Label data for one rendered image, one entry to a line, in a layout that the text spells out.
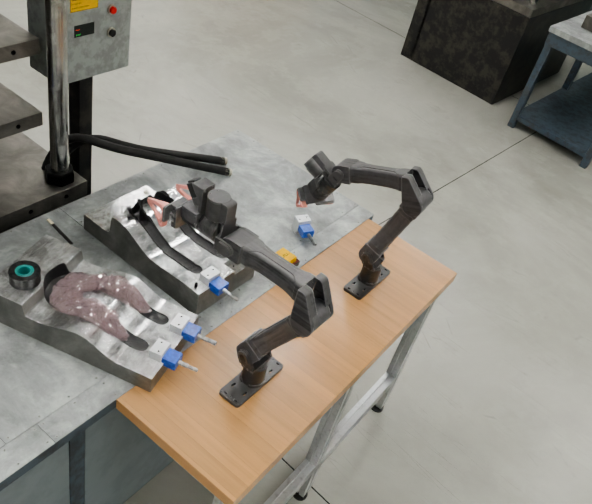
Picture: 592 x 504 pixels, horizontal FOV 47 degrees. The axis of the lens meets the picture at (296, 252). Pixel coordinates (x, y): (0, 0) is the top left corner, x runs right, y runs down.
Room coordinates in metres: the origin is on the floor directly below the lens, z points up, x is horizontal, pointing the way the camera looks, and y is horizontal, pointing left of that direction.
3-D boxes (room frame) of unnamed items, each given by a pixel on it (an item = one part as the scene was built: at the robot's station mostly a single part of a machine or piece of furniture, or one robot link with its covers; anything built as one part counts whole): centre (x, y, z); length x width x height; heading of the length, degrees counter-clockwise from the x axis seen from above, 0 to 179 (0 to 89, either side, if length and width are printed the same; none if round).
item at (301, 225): (1.84, -0.02, 0.83); 0.13 x 0.05 x 0.05; 35
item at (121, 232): (1.58, 0.39, 0.87); 0.50 x 0.26 x 0.14; 62
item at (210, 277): (1.40, 0.18, 0.89); 0.13 x 0.05 x 0.05; 62
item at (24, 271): (1.21, 0.67, 0.93); 0.08 x 0.08 x 0.04
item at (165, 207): (1.31, 0.34, 1.20); 0.09 x 0.07 x 0.07; 62
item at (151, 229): (1.57, 0.38, 0.92); 0.35 x 0.16 x 0.09; 62
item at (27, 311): (1.23, 0.49, 0.85); 0.50 x 0.26 x 0.11; 79
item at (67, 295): (1.23, 0.48, 0.90); 0.26 x 0.18 x 0.08; 79
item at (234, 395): (1.18, 0.02, 0.84); 0.20 x 0.07 x 0.08; 152
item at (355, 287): (1.71, -0.25, 0.84); 0.20 x 0.07 x 0.08; 152
